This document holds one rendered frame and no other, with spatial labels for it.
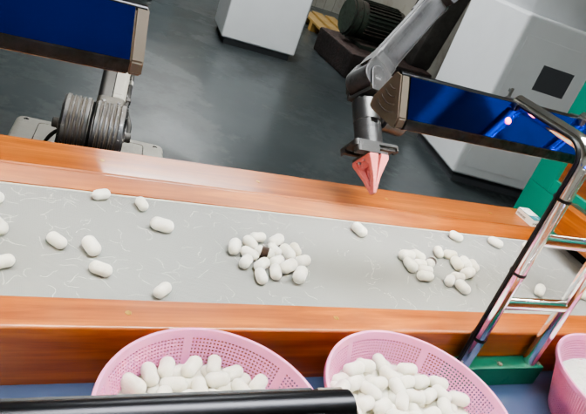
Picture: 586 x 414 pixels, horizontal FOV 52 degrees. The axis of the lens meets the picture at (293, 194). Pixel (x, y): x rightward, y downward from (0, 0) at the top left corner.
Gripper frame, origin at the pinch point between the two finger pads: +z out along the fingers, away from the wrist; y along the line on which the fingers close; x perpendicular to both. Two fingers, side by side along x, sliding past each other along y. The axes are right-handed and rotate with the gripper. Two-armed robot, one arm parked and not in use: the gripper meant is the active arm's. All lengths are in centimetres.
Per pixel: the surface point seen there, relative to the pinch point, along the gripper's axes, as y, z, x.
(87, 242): -54, 17, -5
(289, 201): -14.5, 1.8, 7.8
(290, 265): -21.9, 18.3, -6.0
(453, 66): 209, -186, 180
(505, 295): 4.4, 25.4, -25.4
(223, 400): -58, 41, -70
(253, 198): -22.3, 2.2, 7.7
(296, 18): 144, -281, 290
